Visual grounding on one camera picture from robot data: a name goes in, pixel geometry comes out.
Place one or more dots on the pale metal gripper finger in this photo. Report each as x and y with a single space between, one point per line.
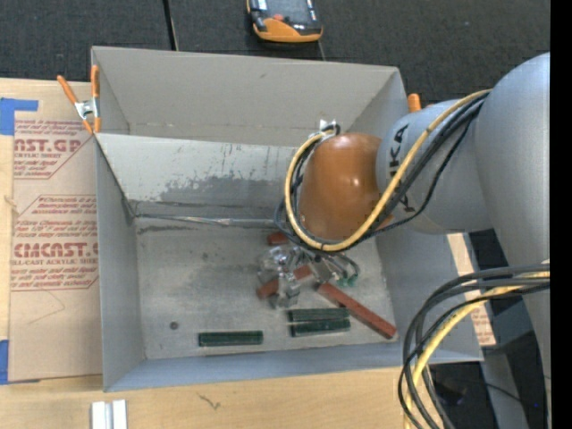
276 298
292 289

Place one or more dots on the dark green flat block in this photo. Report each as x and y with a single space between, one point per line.
230 338
321 327
318 314

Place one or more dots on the grey metal bin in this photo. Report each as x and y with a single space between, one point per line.
192 257

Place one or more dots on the brown cardboard board red print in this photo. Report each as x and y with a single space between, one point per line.
53 221

